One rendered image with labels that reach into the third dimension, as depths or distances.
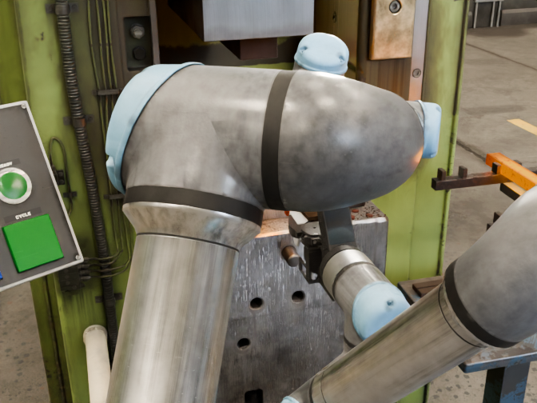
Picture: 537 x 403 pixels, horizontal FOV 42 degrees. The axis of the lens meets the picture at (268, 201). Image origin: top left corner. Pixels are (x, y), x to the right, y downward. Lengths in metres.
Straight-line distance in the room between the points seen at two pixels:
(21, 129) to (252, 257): 0.48
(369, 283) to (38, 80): 0.75
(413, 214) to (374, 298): 0.79
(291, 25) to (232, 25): 0.11
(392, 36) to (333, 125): 0.97
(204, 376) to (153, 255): 0.10
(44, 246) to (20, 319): 1.75
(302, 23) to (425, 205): 0.61
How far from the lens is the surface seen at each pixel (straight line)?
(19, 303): 3.01
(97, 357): 1.51
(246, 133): 0.54
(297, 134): 0.53
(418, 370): 0.75
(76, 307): 1.58
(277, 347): 1.47
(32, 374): 2.60
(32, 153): 1.20
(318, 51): 1.01
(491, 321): 0.66
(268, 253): 1.35
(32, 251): 1.16
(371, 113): 0.55
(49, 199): 1.19
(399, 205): 1.66
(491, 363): 1.36
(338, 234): 1.05
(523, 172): 1.44
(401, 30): 1.50
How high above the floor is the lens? 1.52
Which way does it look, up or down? 24 degrees down
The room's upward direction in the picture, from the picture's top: 1 degrees counter-clockwise
